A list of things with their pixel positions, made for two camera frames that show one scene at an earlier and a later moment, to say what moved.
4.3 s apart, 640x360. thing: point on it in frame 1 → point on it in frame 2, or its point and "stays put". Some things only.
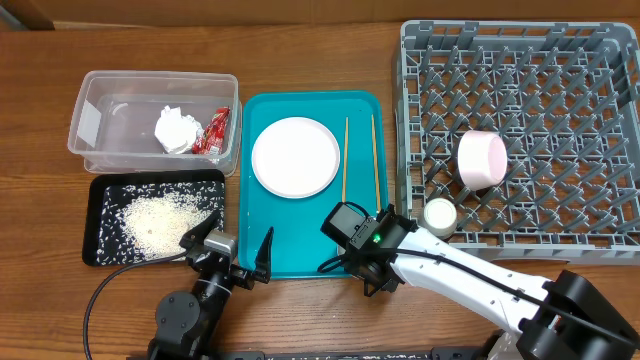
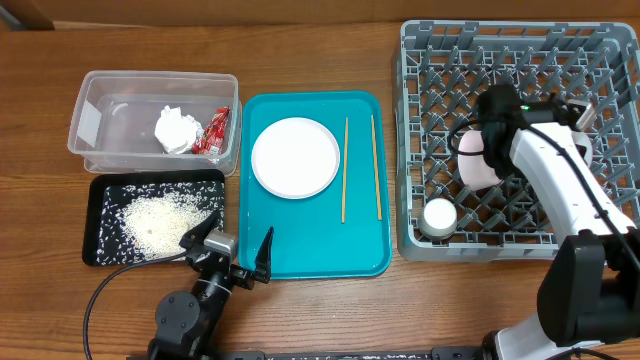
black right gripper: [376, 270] → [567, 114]
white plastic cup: [440, 216] stays put
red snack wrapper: [212, 139] stays put
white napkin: [175, 132] stays put
